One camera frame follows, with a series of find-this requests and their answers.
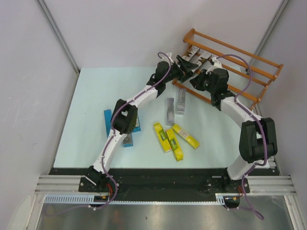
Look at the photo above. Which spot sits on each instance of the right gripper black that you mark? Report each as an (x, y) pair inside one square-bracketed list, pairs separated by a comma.
[(196, 82)]

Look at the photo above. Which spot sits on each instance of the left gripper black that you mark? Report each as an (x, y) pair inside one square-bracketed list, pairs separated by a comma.
[(183, 76)]

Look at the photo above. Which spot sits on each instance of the silver black R&O charcoal box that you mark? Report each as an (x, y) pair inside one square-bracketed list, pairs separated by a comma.
[(190, 54)]

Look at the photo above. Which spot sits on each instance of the blue toothpaste box with barcode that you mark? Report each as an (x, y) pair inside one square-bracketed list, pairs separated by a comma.
[(137, 127)]

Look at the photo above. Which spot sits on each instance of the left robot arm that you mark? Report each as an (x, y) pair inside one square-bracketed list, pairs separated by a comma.
[(124, 117)]

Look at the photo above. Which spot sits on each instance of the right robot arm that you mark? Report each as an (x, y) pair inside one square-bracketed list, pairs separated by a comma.
[(257, 141)]

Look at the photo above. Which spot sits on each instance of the orange wooden shelf rack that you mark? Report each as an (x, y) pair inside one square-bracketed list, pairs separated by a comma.
[(237, 69)]

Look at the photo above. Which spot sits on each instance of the lilac Protefix toothpaste box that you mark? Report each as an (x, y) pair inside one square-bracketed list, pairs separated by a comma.
[(181, 99)]

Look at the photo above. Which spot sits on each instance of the lilac text-side toothpaste box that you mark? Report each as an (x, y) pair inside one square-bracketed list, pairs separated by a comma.
[(169, 111)]

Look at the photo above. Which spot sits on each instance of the yellow Curaprox box right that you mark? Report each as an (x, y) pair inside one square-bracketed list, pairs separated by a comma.
[(186, 136)]

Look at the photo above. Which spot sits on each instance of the yellow curaprox box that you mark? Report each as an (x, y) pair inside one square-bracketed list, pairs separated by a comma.
[(175, 146), (186, 136), (162, 137)]

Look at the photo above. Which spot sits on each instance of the yellow Curaprox box middle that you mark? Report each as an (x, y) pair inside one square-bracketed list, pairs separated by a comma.
[(175, 146)]

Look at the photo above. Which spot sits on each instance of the yellow Curaprox box left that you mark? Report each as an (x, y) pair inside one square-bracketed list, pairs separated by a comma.
[(162, 137)]

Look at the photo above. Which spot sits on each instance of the blue toothpaste box far left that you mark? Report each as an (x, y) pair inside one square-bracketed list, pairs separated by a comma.
[(107, 117)]

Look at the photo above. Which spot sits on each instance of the white blue R&O box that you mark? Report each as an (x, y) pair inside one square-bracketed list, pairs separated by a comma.
[(128, 141)]

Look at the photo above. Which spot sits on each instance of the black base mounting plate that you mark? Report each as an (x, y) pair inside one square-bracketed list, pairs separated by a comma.
[(155, 184)]

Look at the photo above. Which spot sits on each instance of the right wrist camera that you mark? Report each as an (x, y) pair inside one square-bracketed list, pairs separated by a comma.
[(216, 64)]

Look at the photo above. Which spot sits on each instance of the aluminium frame rail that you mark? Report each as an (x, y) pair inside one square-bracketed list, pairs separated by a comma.
[(58, 184)]

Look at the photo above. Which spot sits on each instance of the white slotted cable duct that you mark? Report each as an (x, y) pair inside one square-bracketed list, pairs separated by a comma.
[(76, 199)]

